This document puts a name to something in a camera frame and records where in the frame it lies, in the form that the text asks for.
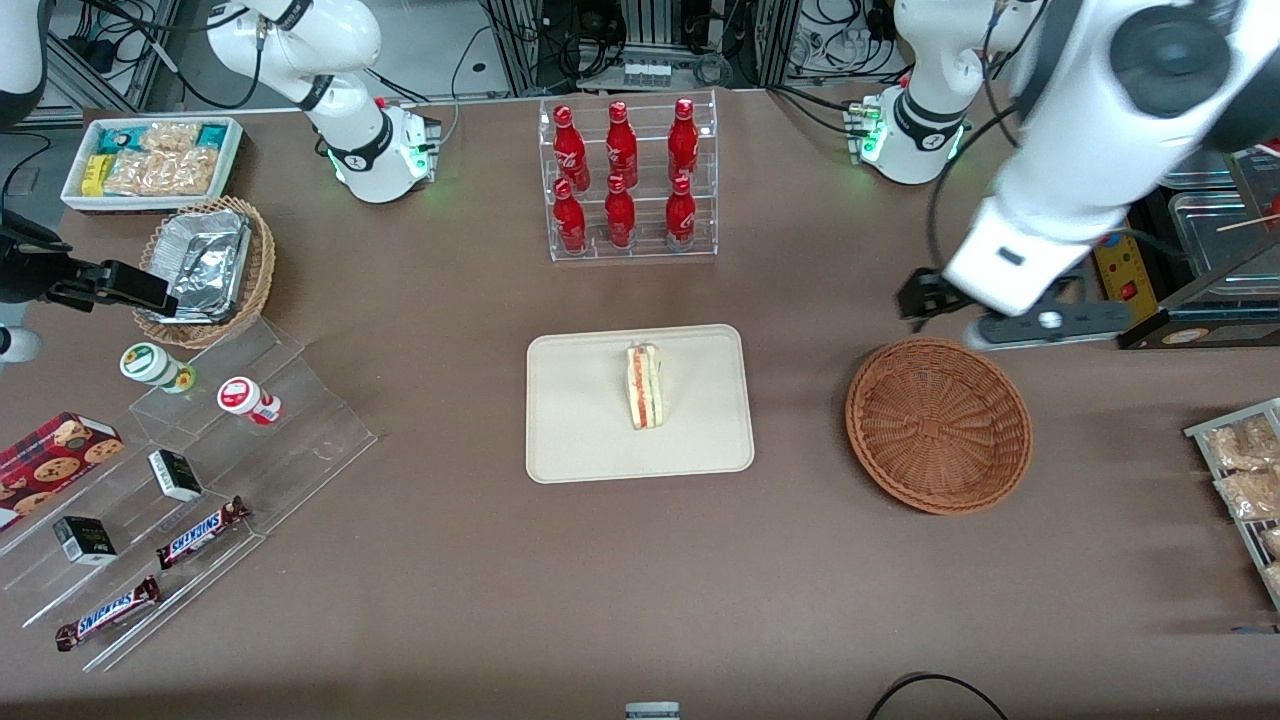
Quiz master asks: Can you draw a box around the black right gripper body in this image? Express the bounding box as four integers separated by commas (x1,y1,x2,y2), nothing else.
0,212,102,307

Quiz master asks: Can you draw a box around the triangular sandwich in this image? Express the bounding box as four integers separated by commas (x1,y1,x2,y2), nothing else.
626,342,662,431

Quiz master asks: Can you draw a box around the aluminium foil tray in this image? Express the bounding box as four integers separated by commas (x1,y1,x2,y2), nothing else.
148,207,252,325

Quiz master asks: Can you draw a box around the oval tan wicker basket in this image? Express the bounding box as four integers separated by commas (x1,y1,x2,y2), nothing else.
132,195,277,350

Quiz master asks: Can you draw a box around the round brown wicker basket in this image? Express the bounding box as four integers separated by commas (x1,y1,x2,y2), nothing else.
845,338,1033,516

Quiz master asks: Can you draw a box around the tray of packaged snacks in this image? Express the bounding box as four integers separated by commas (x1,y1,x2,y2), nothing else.
1184,398,1280,612

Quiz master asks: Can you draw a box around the beige plastic tray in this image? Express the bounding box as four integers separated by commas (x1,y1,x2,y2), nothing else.
526,324,755,485

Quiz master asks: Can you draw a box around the green lid yogurt cup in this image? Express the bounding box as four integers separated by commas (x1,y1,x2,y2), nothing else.
120,342,197,395

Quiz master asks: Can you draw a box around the clear cracker bag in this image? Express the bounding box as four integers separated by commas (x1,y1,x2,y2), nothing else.
140,120,202,154
104,147,222,198

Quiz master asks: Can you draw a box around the black food warmer machine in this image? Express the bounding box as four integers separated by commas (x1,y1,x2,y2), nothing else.
1060,140,1280,351

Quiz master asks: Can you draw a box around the red lid yogurt cup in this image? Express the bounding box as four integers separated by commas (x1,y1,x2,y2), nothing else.
217,376,283,427

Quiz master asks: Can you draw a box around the white rectangular snack bin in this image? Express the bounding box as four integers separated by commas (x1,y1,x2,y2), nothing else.
60,116,246,216

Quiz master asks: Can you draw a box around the small black box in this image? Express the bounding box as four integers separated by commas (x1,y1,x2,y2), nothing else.
52,516,118,567
148,449,204,503

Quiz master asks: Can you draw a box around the red cookie box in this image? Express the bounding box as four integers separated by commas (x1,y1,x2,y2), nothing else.
0,411,126,532

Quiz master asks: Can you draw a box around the steel warmer pan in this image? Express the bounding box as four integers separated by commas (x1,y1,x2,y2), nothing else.
1167,189,1280,280

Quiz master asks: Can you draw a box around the clear acrylic stepped stand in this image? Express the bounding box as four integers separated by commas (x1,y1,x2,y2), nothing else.
0,317,379,674

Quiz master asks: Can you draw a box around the snickers bar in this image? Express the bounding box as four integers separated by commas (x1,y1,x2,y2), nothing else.
55,575,162,653
155,496,251,571

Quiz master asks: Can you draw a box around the red cola bottle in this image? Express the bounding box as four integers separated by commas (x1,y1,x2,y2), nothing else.
553,178,589,254
667,97,700,184
604,174,637,249
553,105,590,192
665,175,698,251
605,100,639,189

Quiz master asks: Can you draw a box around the clear acrylic bottle rack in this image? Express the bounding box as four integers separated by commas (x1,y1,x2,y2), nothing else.
538,89,719,263

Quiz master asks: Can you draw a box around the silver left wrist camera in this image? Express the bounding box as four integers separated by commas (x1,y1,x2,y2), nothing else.
963,303,1133,350

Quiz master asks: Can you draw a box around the black looped cable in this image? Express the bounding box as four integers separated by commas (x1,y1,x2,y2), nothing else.
865,672,1011,720

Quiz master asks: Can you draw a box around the aluminium frame equipment rack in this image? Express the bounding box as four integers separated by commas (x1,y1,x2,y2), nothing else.
480,0,803,97

